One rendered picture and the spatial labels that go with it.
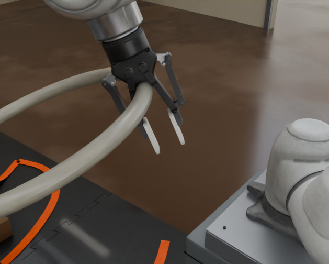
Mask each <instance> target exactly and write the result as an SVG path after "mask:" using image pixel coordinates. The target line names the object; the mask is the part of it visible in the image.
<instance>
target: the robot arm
mask: <svg viewBox="0 0 329 264"><path fill-rule="evenodd" d="M44 2H45V3H46V4H47V5H48V6H49V7H50V8H52V9H53V10H54V11H55V12H57V13H59V14H61V15H63V16H65V17H68V18H72V19H79V20H86V22H87V25H88V27H89V28H90V30H91V32H92V34H93V36H94V38H95V40H96V41H99V42H101V41H102V47H103V49H104V51H105V53H106V55H107V57H108V60H109V62H110V64H111V73H110V74H109V75H108V76H105V77H103V80H102V86H103V87H104V88H105V89H106V90H107V91H108V92H109V93H110V95H111V97H112V99H113V101H114V103H115V105H116V107H117V109H118V111H119V113H120V114H122V113H123V112H124V111H125V110H126V108H127V107H126V105H125V103H124V101H123V99H122V97H121V95H120V93H119V91H118V89H117V87H116V80H115V78H118V79H120V80H122V81H123V82H125V83H127V84H128V88H129V93H130V97H131V101H132V99H133V98H134V95H135V92H136V85H138V84H139V83H141V82H145V81H149V82H150V84H151V85H153V87H154V88H155V90H156V91H157V92H158V94H159V95H160V97H161V98H162V99H163V101H164V102H165V103H166V105H167V106H168V107H169V108H168V109H167V110H168V115H169V117H170V119H171V121H172V124H173V126H174V128H175V131H176V134H177V136H178V138H179V141H180V143H181V145H184V144H185V141H184V137H183V135H182V133H181V130H180V127H179V126H181V125H183V120H182V117H181V115H180V112H179V110H178V109H179V108H180V107H181V106H183V105H184V104H185V100H184V97H183V94H182V92H181V89H180V86H179V84H178V81H177V78H176V75H175V73H174V70H173V67H172V55H171V53H170V52H169V51H167V52H165V53H156V52H155V51H154V50H152V49H151V47H150V45H149V42H148V40H147V38H146V35H145V33H144V31H143V28H142V27H141V26H139V25H140V24H141V23H142V21H143V17H142V15H141V12H140V10H139V7H138V5H137V3H136V0H44ZM157 60H158V61H159V62H160V63H161V65H162V66H165V68H166V72H167V75H168V77H169V80H170V82H171V85H172V87H173V90H174V93H175V95H176V98H177V99H175V100H173V99H172V97H171V96H170V94H169V93H168V92H167V90H166V89H165V87H164V86H163V85H162V83H161V82H160V81H159V79H158V78H157V76H156V74H155V73H154V69H155V65H156V61H157ZM137 127H138V129H139V131H140V133H141V135H142V137H143V138H144V139H147V138H149V139H150V141H151V143H152V146H153V148H154V150H155V152H156V154H159V153H160V147H159V144H158V142H157V140H156V138H155V136H154V133H153V131H152V129H151V126H150V124H149V122H148V120H147V118H146V117H143V119H141V121H140V122H139V124H138V125H137ZM247 190H248V191H249V192H251V193H252V194H253V195H255V196H256V197H257V198H259V199H258V201H257V202H256V203H255V204H254V205H252V206H250V207H249V208H248V209H247V210H246V216H247V217H248V218H249V219H252V220H255V221H259V222H261V223H263V224H265V225H267V226H268V227H270V228H272V229H274V230H276V231H278V232H280V233H282V234H284V235H285V236H287V237H289V238H291V239H293V240H295V241H296V242H297V243H299V244H300V245H301V246H302V247H303V248H305V249H306V251H307V252H308V254H309V256H310V257H311V259H312V260H313V262H314V263H315V264H329V125H328V124H327V123H325V122H323V121H320V120H317V119H311V118H303V119H298V120H295V121H294V122H292V123H291V124H288V125H287V126H286V127H285V128H284V129H283V130H282V131H281V132H280V133H279V135H278V136H277V138H276V140H275V141H274V143H273V146H272V148H271V152H270V156H269V161H268V166H267V172H266V184H262V183H259V182H255V181H250V182H249V185H248V186H247Z"/></svg>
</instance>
